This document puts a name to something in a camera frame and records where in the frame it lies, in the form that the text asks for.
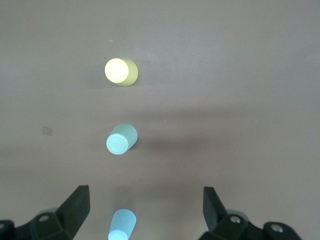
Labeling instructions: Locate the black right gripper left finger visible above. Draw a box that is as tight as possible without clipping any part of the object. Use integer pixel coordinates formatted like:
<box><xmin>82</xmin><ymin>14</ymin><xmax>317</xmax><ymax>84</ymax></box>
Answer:
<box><xmin>0</xmin><ymin>184</ymin><xmax>90</xmax><ymax>240</ymax></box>

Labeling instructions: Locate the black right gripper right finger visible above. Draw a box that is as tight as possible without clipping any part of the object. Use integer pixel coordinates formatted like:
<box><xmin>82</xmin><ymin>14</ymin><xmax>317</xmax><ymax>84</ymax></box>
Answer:
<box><xmin>198</xmin><ymin>186</ymin><xmax>302</xmax><ymax>240</ymax></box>

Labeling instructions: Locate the mint green plastic cup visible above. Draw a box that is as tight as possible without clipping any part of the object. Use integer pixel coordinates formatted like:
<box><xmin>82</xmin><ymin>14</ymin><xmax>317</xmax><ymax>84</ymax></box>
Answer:
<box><xmin>106</xmin><ymin>123</ymin><xmax>139</xmax><ymax>156</ymax></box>

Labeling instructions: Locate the yellow plastic cup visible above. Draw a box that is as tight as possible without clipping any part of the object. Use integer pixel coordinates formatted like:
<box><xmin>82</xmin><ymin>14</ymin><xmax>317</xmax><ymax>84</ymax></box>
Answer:
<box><xmin>104</xmin><ymin>57</ymin><xmax>139</xmax><ymax>88</ymax></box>

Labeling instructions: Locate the light blue plastic cup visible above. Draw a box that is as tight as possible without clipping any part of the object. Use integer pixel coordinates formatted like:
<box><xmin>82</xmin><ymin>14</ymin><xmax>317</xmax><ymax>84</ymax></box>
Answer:
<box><xmin>107</xmin><ymin>208</ymin><xmax>137</xmax><ymax>240</ymax></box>

